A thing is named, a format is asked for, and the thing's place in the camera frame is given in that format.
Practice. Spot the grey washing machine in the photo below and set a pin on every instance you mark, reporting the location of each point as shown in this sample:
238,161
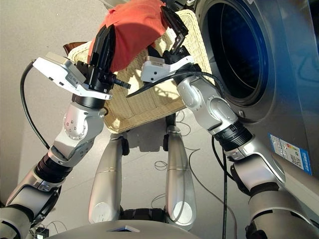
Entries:
286,74

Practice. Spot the black power adapter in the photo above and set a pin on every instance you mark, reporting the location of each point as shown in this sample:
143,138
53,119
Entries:
42,232

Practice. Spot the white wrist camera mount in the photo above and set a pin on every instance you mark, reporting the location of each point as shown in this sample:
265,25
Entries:
157,72
54,67

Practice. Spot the pale woven basket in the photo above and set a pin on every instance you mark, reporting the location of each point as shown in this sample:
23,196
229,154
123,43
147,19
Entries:
149,107

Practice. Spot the silver robot torso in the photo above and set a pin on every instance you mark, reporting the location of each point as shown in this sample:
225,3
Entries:
124,232

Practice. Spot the red-orange garment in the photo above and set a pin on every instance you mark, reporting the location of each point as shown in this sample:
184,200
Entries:
134,32

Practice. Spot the large blue energy label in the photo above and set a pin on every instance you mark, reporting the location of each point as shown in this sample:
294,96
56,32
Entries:
289,152

